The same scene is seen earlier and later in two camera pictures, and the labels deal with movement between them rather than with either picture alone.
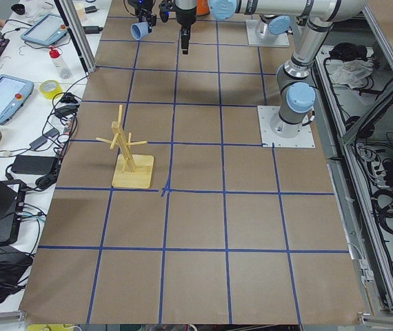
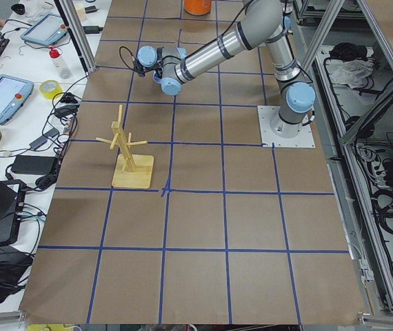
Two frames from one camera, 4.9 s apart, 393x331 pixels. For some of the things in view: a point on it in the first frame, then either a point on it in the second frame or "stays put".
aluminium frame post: (69, 13) stays put
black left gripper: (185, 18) → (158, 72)
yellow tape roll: (50, 87) stays put
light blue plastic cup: (139, 29) → (156, 79)
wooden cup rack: (130, 170) stays put
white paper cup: (81, 11) stays put
